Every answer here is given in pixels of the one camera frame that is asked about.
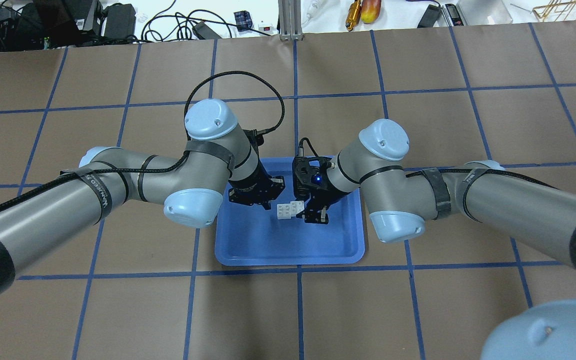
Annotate red yellow mango toy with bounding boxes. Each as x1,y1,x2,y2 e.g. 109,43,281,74
360,0,382,24

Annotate white block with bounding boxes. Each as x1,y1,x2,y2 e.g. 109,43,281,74
289,200,305,217
276,203,295,221

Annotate black laptop adapter brick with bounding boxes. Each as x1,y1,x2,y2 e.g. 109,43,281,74
103,3,137,40

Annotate black power adapter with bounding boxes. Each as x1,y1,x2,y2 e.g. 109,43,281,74
417,4,442,28

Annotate blue plastic tray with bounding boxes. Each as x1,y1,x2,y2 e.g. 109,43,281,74
214,157,366,266

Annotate aluminium frame post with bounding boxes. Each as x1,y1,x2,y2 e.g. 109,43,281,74
277,0,304,42

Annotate gold wire rack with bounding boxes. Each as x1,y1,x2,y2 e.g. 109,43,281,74
531,0,576,23

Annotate small blue black device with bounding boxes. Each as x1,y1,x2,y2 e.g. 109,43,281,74
233,10,253,33

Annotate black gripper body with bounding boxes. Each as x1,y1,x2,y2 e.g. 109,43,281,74
228,176,286,211

